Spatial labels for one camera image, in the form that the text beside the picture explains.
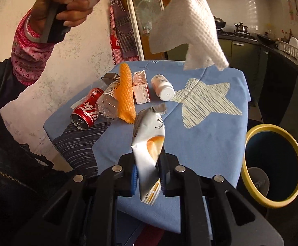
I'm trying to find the glass panel door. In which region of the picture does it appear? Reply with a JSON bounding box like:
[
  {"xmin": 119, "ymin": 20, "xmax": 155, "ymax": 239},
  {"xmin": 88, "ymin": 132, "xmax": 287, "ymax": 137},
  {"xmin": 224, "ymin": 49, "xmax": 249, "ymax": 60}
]
[{"xmin": 107, "ymin": 0, "xmax": 171, "ymax": 62}]

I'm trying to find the white pill bottle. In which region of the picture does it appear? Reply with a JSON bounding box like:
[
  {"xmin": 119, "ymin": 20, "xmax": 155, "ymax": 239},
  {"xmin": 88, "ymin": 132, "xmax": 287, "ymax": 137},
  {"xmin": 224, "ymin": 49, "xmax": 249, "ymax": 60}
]
[{"xmin": 150, "ymin": 74, "xmax": 175, "ymax": 101}]

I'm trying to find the white snack wrapper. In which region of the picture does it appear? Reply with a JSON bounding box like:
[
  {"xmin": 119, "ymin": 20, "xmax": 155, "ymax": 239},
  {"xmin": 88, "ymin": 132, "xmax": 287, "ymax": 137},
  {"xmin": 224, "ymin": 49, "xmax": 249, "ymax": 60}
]
[{"xmin": 131, "ymin": 102, "xmax": 168, "ymax": 206}]

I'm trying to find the small drink carton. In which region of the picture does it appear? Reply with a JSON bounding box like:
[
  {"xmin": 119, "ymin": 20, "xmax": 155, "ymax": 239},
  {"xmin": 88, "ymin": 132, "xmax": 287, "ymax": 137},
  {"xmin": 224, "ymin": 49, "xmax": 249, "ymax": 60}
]
[{"xmin": 132, "ymin": 70, "xmax": 152, "ymax": 105}]

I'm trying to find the blue star-print cloth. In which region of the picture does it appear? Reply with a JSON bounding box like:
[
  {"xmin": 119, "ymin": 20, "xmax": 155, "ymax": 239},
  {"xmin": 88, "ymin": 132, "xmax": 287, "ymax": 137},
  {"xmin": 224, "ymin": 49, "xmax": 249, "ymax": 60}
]
[{"xmin": 43, "ymin": 60, "xmax": 250, "ymax": 232}]

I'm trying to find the person's left forearm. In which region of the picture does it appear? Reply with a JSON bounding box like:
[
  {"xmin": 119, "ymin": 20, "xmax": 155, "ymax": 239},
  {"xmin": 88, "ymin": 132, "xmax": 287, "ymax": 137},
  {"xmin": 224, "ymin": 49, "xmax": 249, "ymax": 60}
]
[{"xmin": 11, "ymin": 8, "xmax": 56, "ymax": 86}]

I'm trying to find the person's left hand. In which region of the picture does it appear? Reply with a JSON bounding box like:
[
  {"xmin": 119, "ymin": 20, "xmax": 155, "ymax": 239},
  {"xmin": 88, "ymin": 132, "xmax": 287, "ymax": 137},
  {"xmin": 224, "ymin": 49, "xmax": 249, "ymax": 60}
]
[{"xmin": 27, "ymin": 0, "xmax": 108, "ymax": 35}]

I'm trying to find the red soda can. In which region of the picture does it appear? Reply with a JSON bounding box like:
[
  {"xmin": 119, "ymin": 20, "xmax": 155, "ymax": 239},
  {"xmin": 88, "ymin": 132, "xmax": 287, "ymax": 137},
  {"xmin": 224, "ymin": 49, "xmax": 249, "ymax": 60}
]
[{"xmin": 70, "ymin": 88, "xmax": 106, "ymax": 131}]

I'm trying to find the white paper towel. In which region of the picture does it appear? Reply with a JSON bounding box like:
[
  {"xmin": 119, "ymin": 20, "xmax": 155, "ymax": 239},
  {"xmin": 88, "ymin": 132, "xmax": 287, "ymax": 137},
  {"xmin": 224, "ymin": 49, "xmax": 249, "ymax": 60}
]
[{"xmin": 148, "ymin": 0, "xmax": 230, "ymax": 72}]

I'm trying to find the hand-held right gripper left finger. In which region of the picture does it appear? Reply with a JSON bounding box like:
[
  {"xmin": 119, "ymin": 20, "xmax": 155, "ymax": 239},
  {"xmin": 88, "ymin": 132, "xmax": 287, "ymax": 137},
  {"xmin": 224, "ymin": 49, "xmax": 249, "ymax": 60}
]
[{"xmin": 11, "ymin": 154, "xmax": 142, "ymax": 246}]

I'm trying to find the black wok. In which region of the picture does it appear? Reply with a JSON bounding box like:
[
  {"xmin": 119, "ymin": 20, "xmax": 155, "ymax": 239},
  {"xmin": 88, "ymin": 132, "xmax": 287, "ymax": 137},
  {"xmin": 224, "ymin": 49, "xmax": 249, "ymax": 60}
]
[{"xmin": 213, "ymin": 15, "xmax": 227, "ymax": 30}]

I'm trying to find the yellow-rimmed trash bin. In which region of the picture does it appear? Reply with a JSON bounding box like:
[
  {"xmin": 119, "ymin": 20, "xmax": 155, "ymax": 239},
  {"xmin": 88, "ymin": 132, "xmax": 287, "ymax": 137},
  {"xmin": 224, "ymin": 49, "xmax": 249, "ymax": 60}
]
[{"xmin": 241, "ymin": 123, "xmax": 298, "ymax": 209}]

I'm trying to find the checked apron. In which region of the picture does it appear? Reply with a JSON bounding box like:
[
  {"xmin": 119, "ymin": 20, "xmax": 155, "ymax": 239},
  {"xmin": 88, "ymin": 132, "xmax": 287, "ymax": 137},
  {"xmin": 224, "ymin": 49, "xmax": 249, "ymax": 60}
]
[{"xmin": 109, "ymin": 0, "xmax": 139, "ymax": 66}]

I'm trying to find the orange foam fruit net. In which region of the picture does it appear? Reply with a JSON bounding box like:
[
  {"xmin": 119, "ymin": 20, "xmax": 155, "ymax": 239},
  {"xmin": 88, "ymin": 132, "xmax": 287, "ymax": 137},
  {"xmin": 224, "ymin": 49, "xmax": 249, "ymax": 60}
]
[{"xmin": 117, "ymin": 63, "xmax": 136, "ymax": 125}]

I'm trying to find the gas stove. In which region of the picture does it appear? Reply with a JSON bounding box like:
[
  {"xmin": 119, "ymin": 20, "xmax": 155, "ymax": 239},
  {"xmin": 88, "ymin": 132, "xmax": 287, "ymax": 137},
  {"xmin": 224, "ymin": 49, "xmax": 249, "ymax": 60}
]
[{"xmin": 216, "ymin": 23, "xmax": 258, "ymax": 41}]

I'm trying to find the person's dark jacket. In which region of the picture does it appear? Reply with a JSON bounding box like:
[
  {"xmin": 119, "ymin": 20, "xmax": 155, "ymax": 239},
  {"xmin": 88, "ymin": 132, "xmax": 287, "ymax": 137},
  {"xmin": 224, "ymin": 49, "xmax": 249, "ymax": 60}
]
[{"xmin": 0, "ymin": 59, "xmax": 98, "ymax": 246}]

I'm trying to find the clear plastic bottle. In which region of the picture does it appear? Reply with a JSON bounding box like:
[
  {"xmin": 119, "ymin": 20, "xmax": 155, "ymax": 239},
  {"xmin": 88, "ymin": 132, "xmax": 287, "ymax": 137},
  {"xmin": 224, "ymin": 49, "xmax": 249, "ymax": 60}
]
[{"xmin": 94, "ymin": 73, "xmax": 125, "ymax": 120}]

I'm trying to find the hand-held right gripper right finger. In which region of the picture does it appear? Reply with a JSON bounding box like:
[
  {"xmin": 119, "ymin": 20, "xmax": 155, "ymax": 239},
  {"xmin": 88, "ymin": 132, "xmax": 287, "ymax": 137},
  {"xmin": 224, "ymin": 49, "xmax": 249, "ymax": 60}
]
[{"xmin": 158, "ymin": 147, "xmax": 288, "ymax": 246}]

